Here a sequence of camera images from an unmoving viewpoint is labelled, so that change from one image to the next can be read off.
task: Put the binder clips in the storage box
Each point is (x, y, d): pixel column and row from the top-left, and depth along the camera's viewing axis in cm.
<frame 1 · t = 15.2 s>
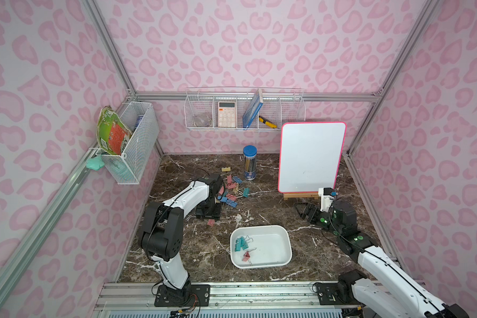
left hand: (210, 215, 90), fingers open
right hand: (298, 205, 79), fingers open
white storage tray: (260, 246, 85), point 2 cm above the table
pink framed whiteboard: (310, 155, 90), point 23 cm above the table
blue lid pencil canister: (250, 152, 99), point 18 cm above the table
teal binder clip in tray: (240, 242, 86), point 2 cm above the table
pink binder clip in tray: (246, 256, 81), point 4 cm above the table
yellow binder clip far: (228, 169, 115), on the table

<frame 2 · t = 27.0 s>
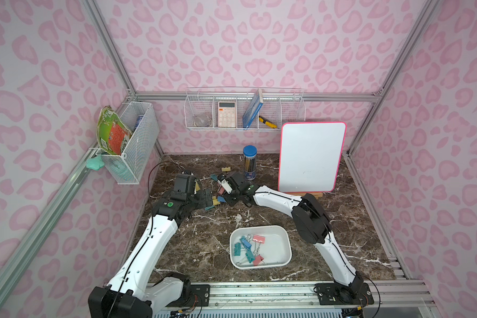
left hand: (198, 193, 80), fingers open
right hand: (226, 193, 97), fingers open
pink binder clip tray: (259, 239, 88), on the table
blue binder clip in tray: (248, 245, 84), point 4 cm above the table
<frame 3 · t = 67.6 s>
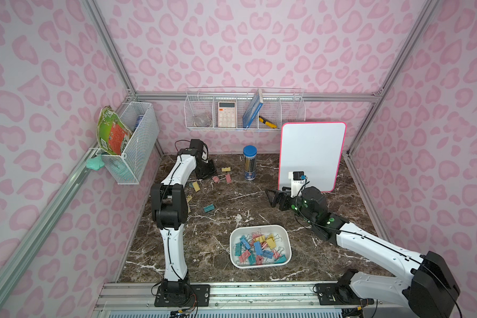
left hand: (214, 170, 100), fingers open
right hand: (272, 190, 77), fingers open
teal binder clip under yellow: (209, 208, 98), on the table
yellow binder clip upright: (196, 186, 105), point 2 cm above the table
pink binder clip flat: (228, 178, 109), point 2 cm above the table
pink binder clip pile: (216, 179, 103), point 6 cm above the table
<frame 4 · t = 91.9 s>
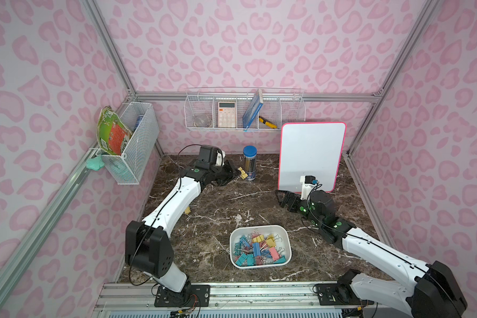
left hand: (240, 167, 81), fingers closed
right hand: (280, 192, 78), fingers open
yellow binder clip far: (243, 175, 85), point 21 cm above the table
